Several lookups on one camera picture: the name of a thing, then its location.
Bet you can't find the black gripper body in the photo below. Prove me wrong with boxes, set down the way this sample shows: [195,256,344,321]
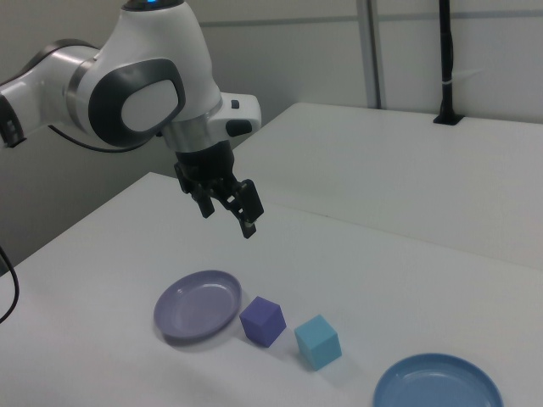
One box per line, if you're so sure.
[172,141,248,201]

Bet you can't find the purple cube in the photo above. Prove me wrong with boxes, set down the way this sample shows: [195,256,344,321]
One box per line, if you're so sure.
[238,296,288,348]

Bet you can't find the light blue cube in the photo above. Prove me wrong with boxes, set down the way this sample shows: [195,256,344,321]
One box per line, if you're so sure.
[294,314,343,372]

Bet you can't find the purple plate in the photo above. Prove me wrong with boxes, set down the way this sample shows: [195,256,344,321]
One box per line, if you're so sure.
[153,270,244,345]

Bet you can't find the black pole with base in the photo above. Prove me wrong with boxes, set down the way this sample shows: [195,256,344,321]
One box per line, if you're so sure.
[432,0,463,126]

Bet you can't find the blue plate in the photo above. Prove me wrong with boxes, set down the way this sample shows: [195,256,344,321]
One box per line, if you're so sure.
[372,353,505,407]

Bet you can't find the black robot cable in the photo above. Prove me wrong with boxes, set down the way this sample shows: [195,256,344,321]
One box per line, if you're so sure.
[0,124,167,326]

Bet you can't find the white cable tie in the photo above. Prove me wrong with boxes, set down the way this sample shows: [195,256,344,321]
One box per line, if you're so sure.
[440,70,481,86]

